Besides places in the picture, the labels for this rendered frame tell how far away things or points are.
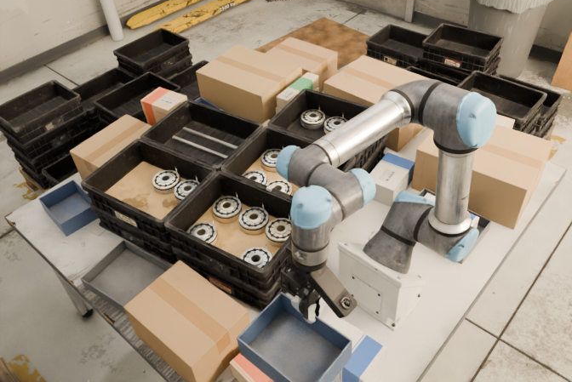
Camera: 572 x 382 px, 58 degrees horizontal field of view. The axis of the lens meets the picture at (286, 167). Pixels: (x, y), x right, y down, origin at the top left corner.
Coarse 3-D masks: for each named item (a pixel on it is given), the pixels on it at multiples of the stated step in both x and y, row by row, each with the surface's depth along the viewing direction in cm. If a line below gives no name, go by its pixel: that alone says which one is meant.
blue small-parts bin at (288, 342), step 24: (264, 312) 116; (288, 312) 123; (240, 336) 112; (264, 336) 119; (288, 336) 118; (312, 336) 118; (336, 336) 112; (264, 360) 107; (288, 360) 114; (312, 360) 114; (336, 360) 106
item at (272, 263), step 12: (240, 180) 180; (264, 192) 175; (168, 228) 165; (192, 240) 161; (288, 240) 158; (216, 252) 157; (240, 264) 153; (252, 264) 152; (276, 264) 154; (264, 276) 151
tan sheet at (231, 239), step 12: (204, 216) 182; (216, 228) 177; (228, 228) 177; (228, 240) 173; (240, 240) 172; (252, 240) 172; (264, 240) 172; (228, 252) 169; (240, 252) 169; (276, 252) 168
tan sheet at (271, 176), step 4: (260, 156) 204; (256, 160) 203; (260, 160) 202; (252, 164) 201; (256, 164) 201; (260, 164) 201; (252, 168) 199; (256, 168) 199; (260, 168) 199; (264, 172) 197; (268, 172) 197; (272, 172) 197; (276, 172) 197; (268, 176) 195; (272, 176) 195; (276, 176) 195; (280, 176) 195; (268, 180) 193; (292, 184) 191; (292, 188) 190; (296, 188) 189
